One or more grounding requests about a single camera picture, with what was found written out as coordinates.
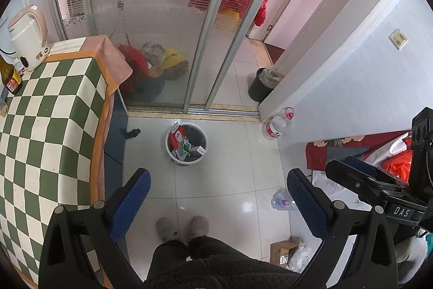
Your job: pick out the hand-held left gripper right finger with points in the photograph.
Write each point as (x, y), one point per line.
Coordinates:
(307, 204)

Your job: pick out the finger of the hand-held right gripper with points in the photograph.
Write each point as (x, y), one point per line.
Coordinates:
(382, 175)
(351, 179)

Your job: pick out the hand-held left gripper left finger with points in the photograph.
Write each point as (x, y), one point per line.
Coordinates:
(132, 201)

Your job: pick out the green and white packet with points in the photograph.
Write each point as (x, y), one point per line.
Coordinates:
(186, 146)

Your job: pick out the red snack packet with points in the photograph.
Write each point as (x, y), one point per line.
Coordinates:
(176, 136)

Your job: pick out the grey trash bin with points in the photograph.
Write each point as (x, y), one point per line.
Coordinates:
(199, 136)

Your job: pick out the orange plastic bag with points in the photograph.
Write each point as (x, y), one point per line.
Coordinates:
(399, 167)

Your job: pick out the small clear water bottle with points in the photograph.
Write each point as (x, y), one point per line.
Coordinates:
(284, 201)

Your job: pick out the red floral blanket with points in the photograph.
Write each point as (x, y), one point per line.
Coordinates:
(318, 153)

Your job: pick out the grey fuzzy slipper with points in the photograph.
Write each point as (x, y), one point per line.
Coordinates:
(199, 227)
(166, 229)

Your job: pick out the small cardboard box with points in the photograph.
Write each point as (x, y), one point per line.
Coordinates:
(282, 250)

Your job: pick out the crumpled clear plastic bag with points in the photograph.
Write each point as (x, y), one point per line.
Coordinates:
(301, 258)

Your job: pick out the dark clump of debris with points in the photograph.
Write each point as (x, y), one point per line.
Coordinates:
(133, 133)

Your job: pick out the large clear water jug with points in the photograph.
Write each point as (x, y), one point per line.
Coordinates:
(275, 128)

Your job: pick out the grey cushion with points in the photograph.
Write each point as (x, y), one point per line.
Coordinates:
(412, 258)

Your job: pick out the black fleece pants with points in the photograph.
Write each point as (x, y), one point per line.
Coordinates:
(209, 265)

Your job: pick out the green checkered tablecloth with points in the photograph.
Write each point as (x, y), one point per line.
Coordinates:
(50, 140)

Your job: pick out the black waste bin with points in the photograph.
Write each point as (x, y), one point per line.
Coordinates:
(258, 87)

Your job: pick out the red bag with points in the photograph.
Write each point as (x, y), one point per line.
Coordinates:
(135, 69)

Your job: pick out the yellow plastic bag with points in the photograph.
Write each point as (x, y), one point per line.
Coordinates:
(174, 58)

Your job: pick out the small clear jar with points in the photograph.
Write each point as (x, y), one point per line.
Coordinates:
(2, 108)

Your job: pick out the brown sauce bottle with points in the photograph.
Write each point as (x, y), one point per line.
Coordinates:
(12, 79)

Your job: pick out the cream electric kettle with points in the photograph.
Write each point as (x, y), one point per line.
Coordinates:
(28, 38)

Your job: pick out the sliding glass door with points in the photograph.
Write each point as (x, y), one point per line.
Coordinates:
(142, 4)

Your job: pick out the beige wall switch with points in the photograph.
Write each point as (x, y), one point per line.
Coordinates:
(397, 38)

